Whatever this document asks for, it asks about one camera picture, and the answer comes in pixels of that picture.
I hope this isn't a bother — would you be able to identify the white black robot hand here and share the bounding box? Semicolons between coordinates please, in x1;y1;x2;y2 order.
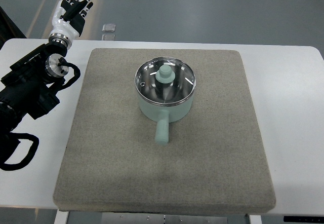
49;0;93;49

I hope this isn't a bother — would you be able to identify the glass lid with green knob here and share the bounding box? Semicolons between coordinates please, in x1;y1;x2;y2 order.
135;57;196;106

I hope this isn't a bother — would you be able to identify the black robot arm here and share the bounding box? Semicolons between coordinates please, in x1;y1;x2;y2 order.
1;40;80;171

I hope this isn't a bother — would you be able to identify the mint green pot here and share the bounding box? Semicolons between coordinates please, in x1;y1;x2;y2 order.
137;92;194;145

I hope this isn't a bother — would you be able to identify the clear floor plate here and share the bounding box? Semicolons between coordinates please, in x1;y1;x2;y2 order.
102;23;116;32

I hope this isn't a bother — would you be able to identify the grey fabric mat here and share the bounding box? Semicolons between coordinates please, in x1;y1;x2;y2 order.
53;48;276;215

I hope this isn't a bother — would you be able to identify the metal table frame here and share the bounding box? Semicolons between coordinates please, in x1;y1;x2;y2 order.
54;208;263;224

